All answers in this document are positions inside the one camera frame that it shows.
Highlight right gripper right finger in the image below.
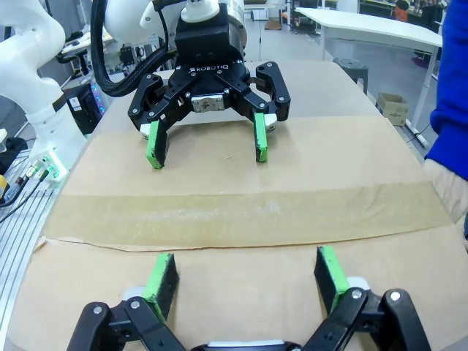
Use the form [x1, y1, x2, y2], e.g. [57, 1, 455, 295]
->
[299, 245, 432, 351]

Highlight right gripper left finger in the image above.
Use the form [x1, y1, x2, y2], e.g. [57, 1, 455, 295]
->
[67, 252, 191, 351]

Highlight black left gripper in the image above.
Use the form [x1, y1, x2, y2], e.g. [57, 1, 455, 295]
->
[127, 14, 293, 170]

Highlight large brown cardboard box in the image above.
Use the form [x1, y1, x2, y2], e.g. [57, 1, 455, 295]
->
[0, 115, 468, 351]

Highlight blue-sleeved left forearm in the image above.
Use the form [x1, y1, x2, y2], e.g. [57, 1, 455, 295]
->
[426, 0, 468, 184]

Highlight black controller box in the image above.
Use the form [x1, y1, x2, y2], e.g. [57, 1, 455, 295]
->
[62, 83, 107, 137]

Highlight small printed cardboard box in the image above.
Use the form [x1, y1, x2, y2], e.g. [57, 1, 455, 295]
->
[376, 92, 410, 127]

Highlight person's left hand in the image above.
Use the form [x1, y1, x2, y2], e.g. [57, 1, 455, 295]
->
[423, 159, 468, 224]

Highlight brown packing tape strip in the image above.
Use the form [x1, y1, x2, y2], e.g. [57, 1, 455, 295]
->
[42, 181, 455, 253]

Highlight grey round stool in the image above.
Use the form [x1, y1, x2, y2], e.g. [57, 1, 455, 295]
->
[332, 56, 370, 94]

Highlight aluminium profile mounting plate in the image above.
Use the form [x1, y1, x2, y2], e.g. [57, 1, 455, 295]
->
[0, 175, 64, 330]

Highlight white table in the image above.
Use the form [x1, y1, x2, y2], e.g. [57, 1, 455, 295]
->
[294, 7, 444, 136]

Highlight black bag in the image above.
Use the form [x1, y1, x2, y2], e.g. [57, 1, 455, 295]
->
[0, 137, 29, 177]

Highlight bystander in orange top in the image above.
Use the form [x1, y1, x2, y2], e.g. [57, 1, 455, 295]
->
[393, 0, 412, 21]

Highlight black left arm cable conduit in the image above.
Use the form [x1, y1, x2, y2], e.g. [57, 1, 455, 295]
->
[90, 0, 177, 98]

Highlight black plugged cable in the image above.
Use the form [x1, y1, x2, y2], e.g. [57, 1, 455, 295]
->
[0, 162, 50, 220]

